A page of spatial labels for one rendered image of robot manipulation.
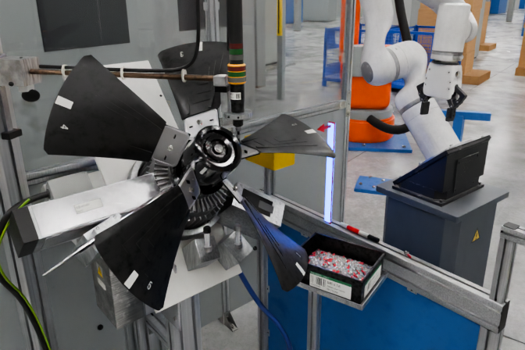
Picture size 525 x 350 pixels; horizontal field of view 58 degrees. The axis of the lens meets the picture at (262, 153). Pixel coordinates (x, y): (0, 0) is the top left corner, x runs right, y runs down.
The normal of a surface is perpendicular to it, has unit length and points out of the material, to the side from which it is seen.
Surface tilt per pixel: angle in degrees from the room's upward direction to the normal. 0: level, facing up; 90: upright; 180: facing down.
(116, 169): 50
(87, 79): 71
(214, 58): 38
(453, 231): 90
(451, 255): 90
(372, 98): 90
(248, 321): 0
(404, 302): 90
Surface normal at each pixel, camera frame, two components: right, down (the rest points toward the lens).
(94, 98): 0.32, 0.08
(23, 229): 0.49, -0.42
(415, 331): -0.76, 0.22
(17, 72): -0.25, 0.32
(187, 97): -0.32, -0.38
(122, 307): 0.65, 0.24
